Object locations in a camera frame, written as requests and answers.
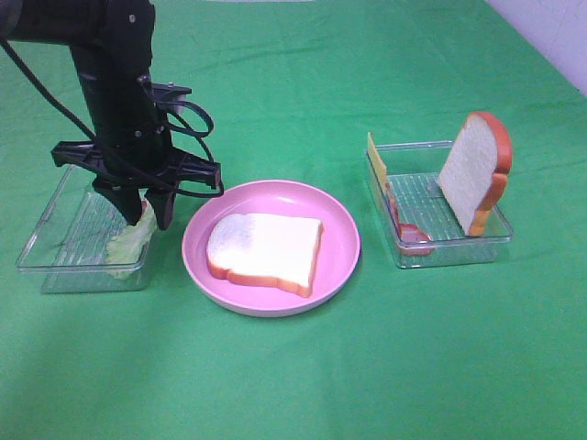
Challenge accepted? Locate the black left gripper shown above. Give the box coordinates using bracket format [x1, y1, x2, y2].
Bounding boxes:
[51, 137, 224, 230]

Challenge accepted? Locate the green lettuce leaf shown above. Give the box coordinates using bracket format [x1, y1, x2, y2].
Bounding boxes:
[105, 199, 157, 281]

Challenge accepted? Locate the bread slice orange crust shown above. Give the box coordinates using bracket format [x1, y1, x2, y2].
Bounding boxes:
[206, 213, 323, 298]

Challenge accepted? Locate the yellow cheese slice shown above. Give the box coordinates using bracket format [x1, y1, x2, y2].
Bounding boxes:
[367, 132, 389, 193]

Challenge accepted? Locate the pink bacon strip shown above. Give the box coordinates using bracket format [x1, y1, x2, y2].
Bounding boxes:
[385, 183, 433, 256]

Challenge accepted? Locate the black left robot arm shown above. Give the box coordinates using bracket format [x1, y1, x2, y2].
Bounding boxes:
[1, 1, 224, 230]

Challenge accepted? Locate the clear left plastic container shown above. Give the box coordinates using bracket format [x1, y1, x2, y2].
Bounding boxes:
[17, 165, 158, 293]

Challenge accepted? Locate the clear plastic container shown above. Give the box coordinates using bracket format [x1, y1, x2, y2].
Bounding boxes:
[365, 140, 514, 269]
[17, 165, 158, 293]

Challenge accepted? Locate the pink plate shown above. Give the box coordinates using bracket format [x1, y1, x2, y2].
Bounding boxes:
[182, 180, 360, 317]

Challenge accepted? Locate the clear right plastic container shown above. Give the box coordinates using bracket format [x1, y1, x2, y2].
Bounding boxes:
[365, 140, 514, 269]

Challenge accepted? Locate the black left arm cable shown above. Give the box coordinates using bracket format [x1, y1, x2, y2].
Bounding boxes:
[0, 35, 226, 199]

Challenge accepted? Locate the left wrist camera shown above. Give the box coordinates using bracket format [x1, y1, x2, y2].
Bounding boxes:
[151, 82, 193, 113]

